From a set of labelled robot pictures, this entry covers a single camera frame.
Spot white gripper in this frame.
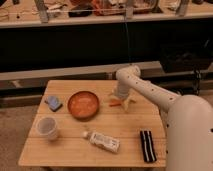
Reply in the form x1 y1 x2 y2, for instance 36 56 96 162
108 83 135 112

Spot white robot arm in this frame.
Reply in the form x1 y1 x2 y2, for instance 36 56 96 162
113 65 213 171

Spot orange wooden bowl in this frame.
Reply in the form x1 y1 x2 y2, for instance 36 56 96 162
67 91 100 120

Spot white plastic bottle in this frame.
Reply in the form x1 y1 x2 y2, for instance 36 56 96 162
83 131 120 153

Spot wooden table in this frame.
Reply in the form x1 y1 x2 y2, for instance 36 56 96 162
19 80 166 168

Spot blue sponge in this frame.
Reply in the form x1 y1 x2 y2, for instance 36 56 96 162
45 96 63 112

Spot black crate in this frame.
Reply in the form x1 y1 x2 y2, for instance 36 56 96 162
159 42 213 73

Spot clear plastic cup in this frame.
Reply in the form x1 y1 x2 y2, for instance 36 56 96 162
36 117 59 141

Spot thin vertical cable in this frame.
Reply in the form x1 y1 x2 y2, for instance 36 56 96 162
124 18 132 65

